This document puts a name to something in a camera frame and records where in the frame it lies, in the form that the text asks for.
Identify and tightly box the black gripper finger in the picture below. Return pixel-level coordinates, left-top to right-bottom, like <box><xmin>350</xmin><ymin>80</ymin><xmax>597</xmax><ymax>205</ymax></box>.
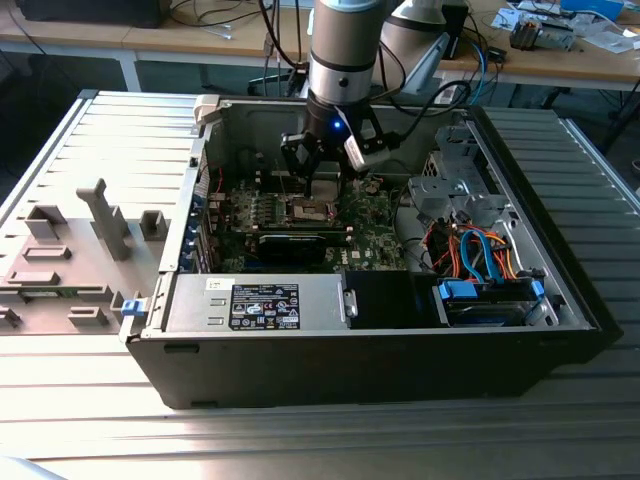
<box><xmin>338</xmin><ymin>167</ymin><xmax>371</xmax><ymax>199</ymax></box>
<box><xmin>281</xmin><ymin>130</ymin><xmax>326</xmax><ymax>197</ymax></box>

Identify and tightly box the metal socket cover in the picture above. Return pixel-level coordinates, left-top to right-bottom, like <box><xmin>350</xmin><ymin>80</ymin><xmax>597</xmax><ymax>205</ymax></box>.
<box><xmin>344</xmin><ymin>174</ymin><xmax>365</xmax><ymax>210</ymax></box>

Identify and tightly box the CPU socket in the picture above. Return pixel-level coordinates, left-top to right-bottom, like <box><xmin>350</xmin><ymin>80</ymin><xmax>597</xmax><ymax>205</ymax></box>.
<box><xmin>282</xmin><ymin>189</ymin><xmax>337</xmax><ymax>225</ymax></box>

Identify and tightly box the green motherboard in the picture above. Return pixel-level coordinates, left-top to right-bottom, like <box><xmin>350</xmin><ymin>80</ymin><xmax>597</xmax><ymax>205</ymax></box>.
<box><xmin>207</xmin><ymin>172</ymin><xmax>416</xmax><ymax>275</ymax></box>

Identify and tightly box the black graphics card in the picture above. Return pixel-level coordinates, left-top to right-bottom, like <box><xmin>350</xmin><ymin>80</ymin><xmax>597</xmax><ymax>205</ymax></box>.
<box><xmin>255</xmin><ymin>230</ymin><xmax>327</xmax><ymax>267</ymax></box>

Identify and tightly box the metal drive cage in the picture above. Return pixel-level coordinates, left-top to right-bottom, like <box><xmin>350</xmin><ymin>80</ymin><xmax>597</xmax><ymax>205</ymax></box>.
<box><xmin>407</xmin><ymin>124</ymin><xmax>524</xmax><ymax>241</ymax></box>

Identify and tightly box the beige case latch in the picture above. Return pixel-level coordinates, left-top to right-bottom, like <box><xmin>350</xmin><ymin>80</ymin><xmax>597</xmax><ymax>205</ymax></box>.
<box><xmin>192</xmin><ymin>94</ymin><xmax>222</xmax><ymax>126</ymax></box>

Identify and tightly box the grey slanted panel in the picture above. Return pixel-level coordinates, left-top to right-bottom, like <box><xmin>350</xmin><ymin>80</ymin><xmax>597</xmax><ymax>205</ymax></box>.
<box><xmin>397</xmin><ymin>32</ymin><xmax>451</xmax><ymax>95</ymax></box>

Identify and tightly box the blue card retainer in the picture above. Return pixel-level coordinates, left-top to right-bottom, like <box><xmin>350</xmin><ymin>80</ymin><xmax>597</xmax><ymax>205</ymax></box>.
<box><xmin>182</xmin><ymin>197</ymin><xmax>209</xmax><ymax>275</ymax></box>

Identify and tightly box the hard disk in blue carrier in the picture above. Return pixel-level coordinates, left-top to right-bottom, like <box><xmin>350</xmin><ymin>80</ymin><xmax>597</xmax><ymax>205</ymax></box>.
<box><xmin>435</xmin><ymin>278</ymin><xmax>547</xmax><ymax>329</ymax></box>

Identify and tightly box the silver power supply unit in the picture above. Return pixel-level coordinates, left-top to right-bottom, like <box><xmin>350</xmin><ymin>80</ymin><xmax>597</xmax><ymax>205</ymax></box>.
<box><xmin>164</xmin><ymin>272</ymin><xmax>347</xmax><ymax>335</ymax></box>

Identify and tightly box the black PC case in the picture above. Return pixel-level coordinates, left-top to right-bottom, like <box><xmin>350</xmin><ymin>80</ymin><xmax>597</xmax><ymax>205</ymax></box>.
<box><xmin>118</xmin><ymin>92</ymin><xmax>625</xmax><ymax>412</ymax></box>

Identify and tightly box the black finned heat sink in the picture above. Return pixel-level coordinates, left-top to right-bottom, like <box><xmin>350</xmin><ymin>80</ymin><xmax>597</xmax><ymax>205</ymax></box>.
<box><xmin>508</xmin><ymin>13</ymin><xmax>545</xmax><ymax>51</ymax></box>

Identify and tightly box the grey parts rack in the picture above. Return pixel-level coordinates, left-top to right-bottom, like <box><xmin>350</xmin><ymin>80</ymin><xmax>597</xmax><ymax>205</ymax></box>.
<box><xmin>0</xmin><ymin>177</ymin><xmax>174</xmax><ymax>337</ymax></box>

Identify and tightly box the grey metal device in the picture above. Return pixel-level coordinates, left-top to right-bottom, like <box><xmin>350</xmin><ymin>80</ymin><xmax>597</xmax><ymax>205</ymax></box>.
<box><xmin>539</xmin><ymin>17</ymin><xmax>576</xmax><ymax>51</ymax></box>

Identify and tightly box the black monitor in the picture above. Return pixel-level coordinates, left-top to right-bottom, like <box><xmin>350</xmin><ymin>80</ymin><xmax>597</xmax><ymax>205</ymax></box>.
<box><xmin>14</xmin><ymin>0</ymin><xmax>169</xmax><ymax>30</ymax></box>

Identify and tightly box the wooden desk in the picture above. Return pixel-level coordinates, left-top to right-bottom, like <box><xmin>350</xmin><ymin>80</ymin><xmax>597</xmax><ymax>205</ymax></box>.
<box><xmin>0</xmin><ymin>0</ymin><xmax>640</xmax><ymax>94</ymax></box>

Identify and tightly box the green RAM stick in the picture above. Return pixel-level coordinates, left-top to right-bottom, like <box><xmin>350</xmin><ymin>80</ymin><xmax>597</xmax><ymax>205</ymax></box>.
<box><xmin>22</xmin><ymin>287</ymin><xmax>84</xmax><ymax>300</ymax></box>

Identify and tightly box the blue cardboard box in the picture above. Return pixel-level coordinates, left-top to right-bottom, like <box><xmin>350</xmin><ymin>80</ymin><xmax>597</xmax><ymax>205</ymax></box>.
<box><xmin>559</xmin><ymin>0</ymin><xmax>626</xmax><ymax>22</ymax></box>

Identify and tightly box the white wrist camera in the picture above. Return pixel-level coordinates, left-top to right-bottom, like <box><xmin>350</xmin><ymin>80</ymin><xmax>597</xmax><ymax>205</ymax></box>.
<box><xmin>343</xmin><ymin>115</ymin><xmax>402</xmax><ymax>172</ymax></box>

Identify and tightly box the thin wire locking lever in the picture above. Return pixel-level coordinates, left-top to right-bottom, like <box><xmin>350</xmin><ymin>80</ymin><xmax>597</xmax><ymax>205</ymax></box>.
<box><xmin>273</xmin><ymin>157</ymin><xmax>289</xmax><ymax>202</ymax></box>
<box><xmin>336</xmin><ymin>197</ymin><xmax>366</xmax><ymax>219</ymax></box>

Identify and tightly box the grey ribbon cable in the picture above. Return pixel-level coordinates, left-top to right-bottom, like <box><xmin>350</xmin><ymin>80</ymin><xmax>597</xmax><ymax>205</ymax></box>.
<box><xmin>197</xmin><ymin>147</ymin><xmax>211</xmax><ymax>199</ymax></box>

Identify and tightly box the orange wire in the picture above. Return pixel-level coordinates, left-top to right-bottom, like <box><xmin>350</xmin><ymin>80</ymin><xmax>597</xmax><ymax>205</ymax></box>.
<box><xmin>487</xmin><ymin>230</ymin><xmax>524</xmax><ymax>282</ymax></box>
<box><xmin>429</xmin><ymin>224</ymin><xmax>460</xmax><ymax>277</ymax></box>

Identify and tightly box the silver metal handle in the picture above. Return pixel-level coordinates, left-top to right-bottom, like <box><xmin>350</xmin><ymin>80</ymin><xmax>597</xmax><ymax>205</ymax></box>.
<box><xmin>341</xmin><ymin>287</ymin><xmax>361</xmax><ymax>319</ymax></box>

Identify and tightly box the blue data wire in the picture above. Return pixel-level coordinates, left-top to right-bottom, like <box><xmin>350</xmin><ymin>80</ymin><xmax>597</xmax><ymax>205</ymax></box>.
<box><xmin>458</xmin><ymin>228</ymin><xmax>496</xmax><ymax>284</ymax></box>

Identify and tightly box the blue hanging cable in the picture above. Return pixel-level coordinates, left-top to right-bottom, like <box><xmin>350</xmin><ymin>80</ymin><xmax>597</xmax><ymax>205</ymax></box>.
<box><xmin>469</xmin><ymin>39</ymin><xmax>501</xmax><ymax>107</ymax></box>

